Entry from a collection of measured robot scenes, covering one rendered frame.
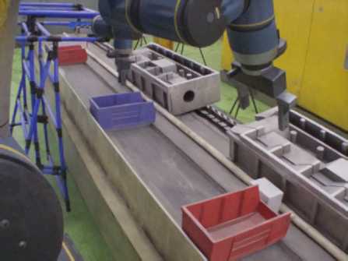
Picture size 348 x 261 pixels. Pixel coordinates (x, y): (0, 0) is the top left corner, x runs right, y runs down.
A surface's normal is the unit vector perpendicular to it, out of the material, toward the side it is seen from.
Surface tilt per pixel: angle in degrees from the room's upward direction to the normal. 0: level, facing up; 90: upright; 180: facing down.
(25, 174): 62
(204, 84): 90
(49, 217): 89
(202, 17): 90
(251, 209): 88
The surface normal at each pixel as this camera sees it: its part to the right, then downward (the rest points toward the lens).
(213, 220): 0.47, 0.39
